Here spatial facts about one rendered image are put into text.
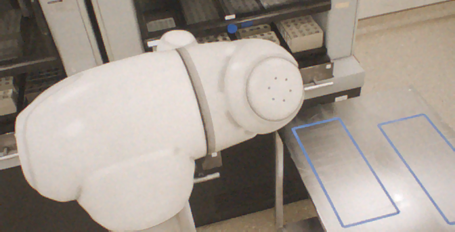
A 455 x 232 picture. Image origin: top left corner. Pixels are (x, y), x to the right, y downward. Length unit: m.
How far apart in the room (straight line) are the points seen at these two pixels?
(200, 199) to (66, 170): 1.46
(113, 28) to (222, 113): 1.00
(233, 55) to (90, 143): 0.17
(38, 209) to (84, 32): 0.70
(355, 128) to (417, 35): 1.96
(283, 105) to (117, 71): 0.18
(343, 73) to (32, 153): 1.34
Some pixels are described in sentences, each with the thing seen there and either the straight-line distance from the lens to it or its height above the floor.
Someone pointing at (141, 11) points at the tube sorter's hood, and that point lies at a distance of 1.45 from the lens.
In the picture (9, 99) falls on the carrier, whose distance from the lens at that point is 1.62.
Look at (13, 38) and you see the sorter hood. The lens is 1.50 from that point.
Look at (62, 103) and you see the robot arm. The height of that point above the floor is 1.49.
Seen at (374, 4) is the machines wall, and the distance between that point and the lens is 3.22.
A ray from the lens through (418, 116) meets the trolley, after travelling 1.48.
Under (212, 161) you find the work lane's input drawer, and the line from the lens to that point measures 1.39.
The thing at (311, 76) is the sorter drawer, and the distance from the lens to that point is 1.66.
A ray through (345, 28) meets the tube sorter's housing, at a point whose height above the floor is 0.87.
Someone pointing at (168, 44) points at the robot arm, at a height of 1.21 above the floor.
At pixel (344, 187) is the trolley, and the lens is 1.26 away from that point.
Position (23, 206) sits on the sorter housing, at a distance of 1.86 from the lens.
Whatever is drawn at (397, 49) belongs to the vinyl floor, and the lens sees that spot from 3.16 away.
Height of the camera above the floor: 1.80
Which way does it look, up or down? 42 degrees down
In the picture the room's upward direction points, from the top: 5 degrees counter-clockwise
